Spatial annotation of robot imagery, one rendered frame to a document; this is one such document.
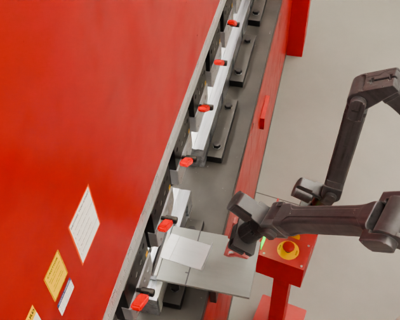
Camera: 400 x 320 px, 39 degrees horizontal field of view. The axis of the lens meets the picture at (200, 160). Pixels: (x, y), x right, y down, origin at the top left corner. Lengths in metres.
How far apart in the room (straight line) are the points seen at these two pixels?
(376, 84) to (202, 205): 0.75
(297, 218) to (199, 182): 0.75
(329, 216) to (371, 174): 2.03
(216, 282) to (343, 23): 2.83
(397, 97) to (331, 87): 2.18
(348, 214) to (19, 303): 0.63
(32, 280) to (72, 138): 0.20
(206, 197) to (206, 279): 0.39
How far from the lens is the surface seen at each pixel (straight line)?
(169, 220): 1.37
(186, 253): 1.64
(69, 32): 0.78
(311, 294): 2.73
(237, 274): 1.61
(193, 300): 1.72
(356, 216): 1.11
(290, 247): 1.89
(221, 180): 1.95
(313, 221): 1.20
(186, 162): 1.43
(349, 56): 3.86
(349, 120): 1.52
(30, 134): 0.71
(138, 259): 1.29
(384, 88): 1.42
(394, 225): 1.04
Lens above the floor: 2.41
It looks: 50 degrees down
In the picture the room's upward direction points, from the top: 3 degrees counter-clockwise
